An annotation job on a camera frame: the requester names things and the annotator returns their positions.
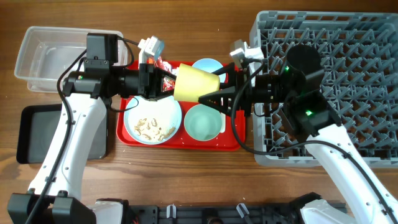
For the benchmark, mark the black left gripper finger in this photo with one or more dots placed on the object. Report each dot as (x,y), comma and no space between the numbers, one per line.
(161,73)
(160,94)

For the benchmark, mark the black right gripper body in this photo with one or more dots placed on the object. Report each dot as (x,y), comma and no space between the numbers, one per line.
(246,96)

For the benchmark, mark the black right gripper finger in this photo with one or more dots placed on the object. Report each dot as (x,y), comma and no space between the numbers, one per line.
(221,100)
(224,72)

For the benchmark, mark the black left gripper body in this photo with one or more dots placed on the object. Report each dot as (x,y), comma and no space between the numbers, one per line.
(147,81)

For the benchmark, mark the light blue bowl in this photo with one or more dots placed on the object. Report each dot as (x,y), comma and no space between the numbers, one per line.
(208,65)

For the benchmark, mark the yellow plastic cup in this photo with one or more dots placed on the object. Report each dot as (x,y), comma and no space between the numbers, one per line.
(192,83)

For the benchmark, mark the mint green bowl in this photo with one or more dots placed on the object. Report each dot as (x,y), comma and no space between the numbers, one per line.
(203,123)

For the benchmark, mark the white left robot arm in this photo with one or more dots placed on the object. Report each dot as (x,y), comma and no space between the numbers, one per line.
(86,88)

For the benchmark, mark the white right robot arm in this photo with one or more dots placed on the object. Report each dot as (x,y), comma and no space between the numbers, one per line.
(311,120)

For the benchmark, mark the grey dishwasher rack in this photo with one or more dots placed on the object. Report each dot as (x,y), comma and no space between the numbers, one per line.
(359,55)

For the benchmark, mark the red snack wrapper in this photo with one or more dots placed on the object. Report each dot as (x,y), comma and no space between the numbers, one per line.
(168,83)

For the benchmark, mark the white plastic spoon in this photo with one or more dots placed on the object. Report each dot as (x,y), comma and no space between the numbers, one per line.
(223,122)

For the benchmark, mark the light blue plate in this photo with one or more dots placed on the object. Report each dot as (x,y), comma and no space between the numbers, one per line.
(167,109)

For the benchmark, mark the red plastic tray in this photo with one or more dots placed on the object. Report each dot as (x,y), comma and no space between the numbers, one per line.
(181,140)

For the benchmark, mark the clear plastic bin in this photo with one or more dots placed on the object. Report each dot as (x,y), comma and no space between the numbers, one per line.
(46,52)

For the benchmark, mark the black plastic bin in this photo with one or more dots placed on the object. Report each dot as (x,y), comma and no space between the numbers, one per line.
(37,128)

